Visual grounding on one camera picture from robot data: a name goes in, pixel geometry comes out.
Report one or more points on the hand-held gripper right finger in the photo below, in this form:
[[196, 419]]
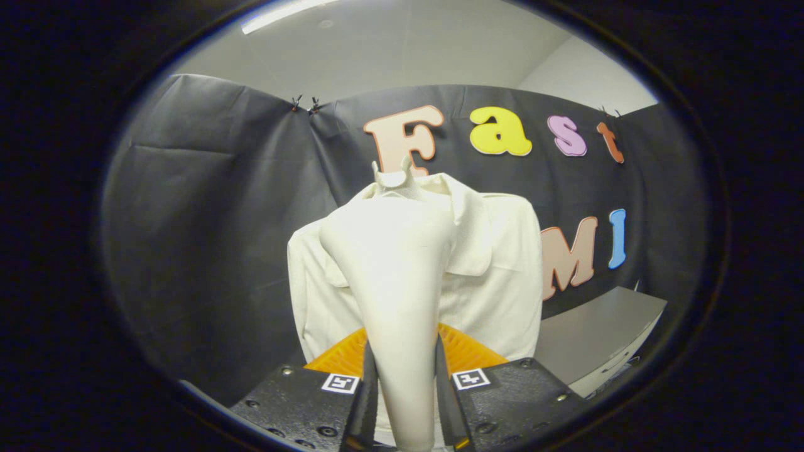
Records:
[[509, 402]]

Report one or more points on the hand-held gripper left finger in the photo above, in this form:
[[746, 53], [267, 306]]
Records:
[[301, 402]]

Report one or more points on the cream button-up shirt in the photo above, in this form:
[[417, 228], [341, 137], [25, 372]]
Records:
[[502, 282]]

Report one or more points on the white clothes hanger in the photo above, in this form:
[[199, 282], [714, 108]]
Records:
[[392, 181]]

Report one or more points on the grey top white cabinet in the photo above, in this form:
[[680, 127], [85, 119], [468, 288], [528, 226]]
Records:
[[597, 326]]

